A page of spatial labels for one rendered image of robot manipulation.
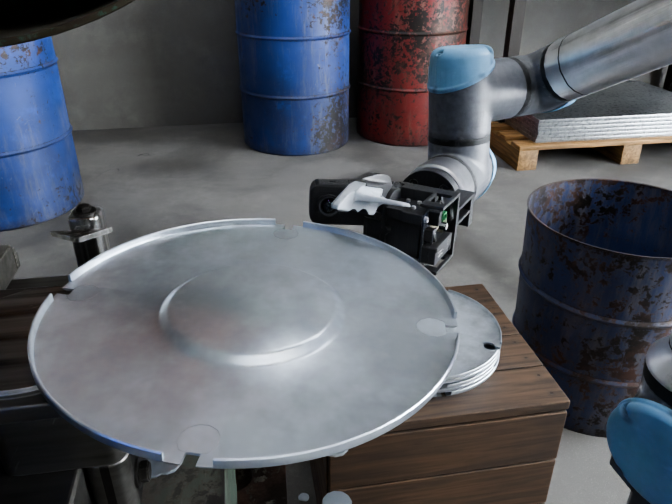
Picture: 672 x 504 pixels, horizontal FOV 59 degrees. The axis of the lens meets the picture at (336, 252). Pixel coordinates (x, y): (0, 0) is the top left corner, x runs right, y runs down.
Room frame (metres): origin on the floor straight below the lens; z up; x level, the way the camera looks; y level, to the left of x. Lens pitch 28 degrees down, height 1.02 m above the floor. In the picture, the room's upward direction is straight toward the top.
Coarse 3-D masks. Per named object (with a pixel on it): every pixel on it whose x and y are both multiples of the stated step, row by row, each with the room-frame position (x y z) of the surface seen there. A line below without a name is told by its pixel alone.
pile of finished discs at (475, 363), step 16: (464, 304) 0.98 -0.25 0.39; (480, 304) 0.97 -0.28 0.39; (464, 320) 0.92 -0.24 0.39; (480, 320) 0.92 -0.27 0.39; (496, 320) 0.91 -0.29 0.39; (464, 336) 0.87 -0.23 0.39; (480, 336) 0.87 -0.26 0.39; (496, 336) 0.87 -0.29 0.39; (464, 352) 0.83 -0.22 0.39; (480, 352) 0.83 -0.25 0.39; (496, 352) 0.82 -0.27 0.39; (464, 368) 0.78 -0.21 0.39; (480, 368) 0.78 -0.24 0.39; (448, 384) 0.76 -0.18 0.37; (464, 384) 0.77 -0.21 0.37
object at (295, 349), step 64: (128, 256) 0.43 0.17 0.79; (192, 256) 0.43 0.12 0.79; (256, 256) 0.44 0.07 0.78; (320, 256) 0.44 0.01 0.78; (384, 256) 0.45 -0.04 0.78; (64, 320) 0.34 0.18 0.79; (128, 320) 0.34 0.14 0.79; (192, 320) 0.33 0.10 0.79; (256, 320) 0.34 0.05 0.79; (320, 320) 0.34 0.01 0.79; (384, 320) 0.35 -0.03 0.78; (448, 320) 0.35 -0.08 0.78; (64, 384) 0.27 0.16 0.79; (128, 384) 0.27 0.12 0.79; (192, 384) 0.28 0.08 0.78; (256, 384) 0.28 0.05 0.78; (320, 384) 0.28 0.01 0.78; (384, 384) 0.28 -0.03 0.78; (128, 448) 0.22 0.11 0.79; (256, 448) 0.23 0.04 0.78; (320, 448) 0.22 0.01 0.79
